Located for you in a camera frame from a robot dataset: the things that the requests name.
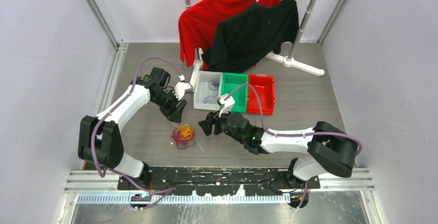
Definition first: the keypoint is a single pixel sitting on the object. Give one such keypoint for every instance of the white plastic bin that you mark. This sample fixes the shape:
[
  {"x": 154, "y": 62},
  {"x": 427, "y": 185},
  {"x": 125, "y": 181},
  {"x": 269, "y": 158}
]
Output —
[{"x": 207, "y": 90}]

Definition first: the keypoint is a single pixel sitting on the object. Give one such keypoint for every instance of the white clothes rack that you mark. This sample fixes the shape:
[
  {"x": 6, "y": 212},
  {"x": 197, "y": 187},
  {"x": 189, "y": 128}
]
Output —
[{"x": 287, "y": 61}]

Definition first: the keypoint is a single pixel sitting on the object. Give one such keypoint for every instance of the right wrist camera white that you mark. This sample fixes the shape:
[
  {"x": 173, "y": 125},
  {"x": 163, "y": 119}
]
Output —
[{"x": 226, "y": 102}]

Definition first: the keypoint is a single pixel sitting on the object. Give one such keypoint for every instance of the black t-shirt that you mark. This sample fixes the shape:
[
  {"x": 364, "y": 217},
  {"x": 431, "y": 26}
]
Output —
[{"x": 241, "y": 41}]

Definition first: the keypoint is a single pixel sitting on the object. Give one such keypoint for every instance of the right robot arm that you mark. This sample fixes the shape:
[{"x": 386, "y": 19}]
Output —
[{"x": 322, "y": 148}]

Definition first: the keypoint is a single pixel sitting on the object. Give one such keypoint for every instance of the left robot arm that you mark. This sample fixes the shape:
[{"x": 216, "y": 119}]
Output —
[{"x": 100, "y": 140}]

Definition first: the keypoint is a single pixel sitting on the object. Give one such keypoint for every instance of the green plastic bin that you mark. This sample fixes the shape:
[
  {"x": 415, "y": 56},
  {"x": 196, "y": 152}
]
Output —
[{"x": 231, "y": 81}]

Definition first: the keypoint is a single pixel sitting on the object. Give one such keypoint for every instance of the red t-shirt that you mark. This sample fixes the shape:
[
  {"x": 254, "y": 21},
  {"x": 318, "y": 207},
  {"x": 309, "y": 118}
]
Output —
[{"x": 197, "y": 25}]

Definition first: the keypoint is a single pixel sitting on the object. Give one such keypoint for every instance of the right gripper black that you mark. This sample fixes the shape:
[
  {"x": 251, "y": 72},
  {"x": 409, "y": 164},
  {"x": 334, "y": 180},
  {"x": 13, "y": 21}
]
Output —
[{"x": 207, "y": 124}]

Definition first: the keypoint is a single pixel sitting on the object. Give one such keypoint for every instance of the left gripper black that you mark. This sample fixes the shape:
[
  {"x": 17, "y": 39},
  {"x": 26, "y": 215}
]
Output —
[{"x": 174, "y": 113}]

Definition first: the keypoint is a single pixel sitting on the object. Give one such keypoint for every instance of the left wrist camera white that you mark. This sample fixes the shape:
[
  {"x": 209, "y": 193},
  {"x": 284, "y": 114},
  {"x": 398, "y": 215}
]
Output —
[{"x": 182, "y": 87}]

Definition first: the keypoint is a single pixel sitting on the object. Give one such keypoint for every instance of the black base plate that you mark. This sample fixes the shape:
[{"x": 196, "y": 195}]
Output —
[{"x": 225, "y": 181}]

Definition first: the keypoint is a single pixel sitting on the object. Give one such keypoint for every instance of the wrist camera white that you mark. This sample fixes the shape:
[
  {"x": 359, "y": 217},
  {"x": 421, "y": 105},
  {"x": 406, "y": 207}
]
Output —
[
  {"x": 182, "y": 87},
  {"x": 226, "y": 102}
]

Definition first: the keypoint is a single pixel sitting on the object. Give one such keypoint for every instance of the red plastic bin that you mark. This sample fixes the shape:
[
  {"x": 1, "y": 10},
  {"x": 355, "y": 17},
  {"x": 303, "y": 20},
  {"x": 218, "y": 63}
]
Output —
[{"x": 265, "y": 87}]

